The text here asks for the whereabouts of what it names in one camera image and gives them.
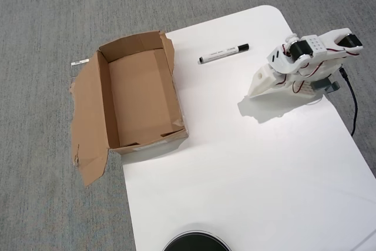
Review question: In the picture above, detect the white marker pen black cap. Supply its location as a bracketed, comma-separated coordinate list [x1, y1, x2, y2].
[197, 43, 251, 65]

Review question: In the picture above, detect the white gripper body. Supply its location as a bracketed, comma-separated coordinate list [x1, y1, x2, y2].
[270, 69, 287, 90]

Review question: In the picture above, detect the black power cable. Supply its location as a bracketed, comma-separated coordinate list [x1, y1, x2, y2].
[339, 68, 358, 137]

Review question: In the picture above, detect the open brown cardboard box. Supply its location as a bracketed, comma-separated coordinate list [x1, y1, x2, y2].
[69, 29, 189, 188]

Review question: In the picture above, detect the white fixed gripper finger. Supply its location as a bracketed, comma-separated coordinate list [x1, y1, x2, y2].
[247, 65, 274, 98]

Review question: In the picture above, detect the gray table clamp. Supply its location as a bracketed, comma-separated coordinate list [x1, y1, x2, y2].
[311, 79, 341, 95]

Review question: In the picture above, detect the black round disc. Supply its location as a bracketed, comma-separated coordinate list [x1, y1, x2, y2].
[162, 230, 233, 251]

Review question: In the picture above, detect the white moving gripper finger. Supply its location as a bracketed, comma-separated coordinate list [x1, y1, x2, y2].
[254, 86, 291, 96]

